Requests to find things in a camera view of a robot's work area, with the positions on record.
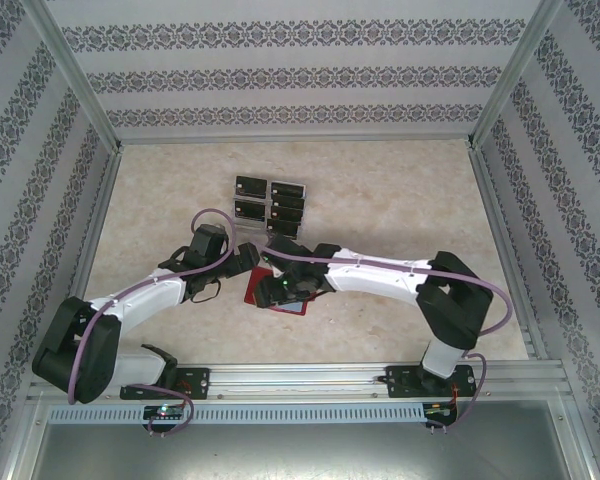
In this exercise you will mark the red leather card holder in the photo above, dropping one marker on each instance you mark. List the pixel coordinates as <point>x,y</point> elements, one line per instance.
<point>252,287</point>

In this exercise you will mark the clear acrylic card stand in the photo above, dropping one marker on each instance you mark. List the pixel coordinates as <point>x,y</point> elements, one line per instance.
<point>245,228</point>

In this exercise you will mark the black credit card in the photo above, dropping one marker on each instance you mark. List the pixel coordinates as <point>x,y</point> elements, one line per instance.
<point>287,189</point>
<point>251,186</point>
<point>284,227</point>
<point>250,210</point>
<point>286,201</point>
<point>286,213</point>

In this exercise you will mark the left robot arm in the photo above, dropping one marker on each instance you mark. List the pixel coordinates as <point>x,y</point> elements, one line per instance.
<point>150,305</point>

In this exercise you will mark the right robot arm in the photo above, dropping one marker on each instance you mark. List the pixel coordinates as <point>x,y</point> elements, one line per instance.
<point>380,280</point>

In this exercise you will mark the aluminium table edge profile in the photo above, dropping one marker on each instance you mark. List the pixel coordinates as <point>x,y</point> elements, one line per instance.
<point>495,210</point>
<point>99,210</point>

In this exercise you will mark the grey metal panel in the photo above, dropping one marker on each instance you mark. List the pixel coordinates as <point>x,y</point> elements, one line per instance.
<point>300,450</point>

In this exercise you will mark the small circuit board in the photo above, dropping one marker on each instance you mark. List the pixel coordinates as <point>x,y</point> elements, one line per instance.
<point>440,410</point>
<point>162,411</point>

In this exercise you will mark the aluminium mounting rail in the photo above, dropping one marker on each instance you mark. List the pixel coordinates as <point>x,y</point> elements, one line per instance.
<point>300,382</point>

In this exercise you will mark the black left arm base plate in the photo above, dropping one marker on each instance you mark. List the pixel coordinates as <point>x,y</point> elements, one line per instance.
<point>200,382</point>

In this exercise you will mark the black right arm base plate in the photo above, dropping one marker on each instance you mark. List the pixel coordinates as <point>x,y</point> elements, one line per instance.
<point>397,385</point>

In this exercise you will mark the aluminium frame post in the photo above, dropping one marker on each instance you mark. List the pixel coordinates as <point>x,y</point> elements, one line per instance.
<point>81,75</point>
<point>513,75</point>

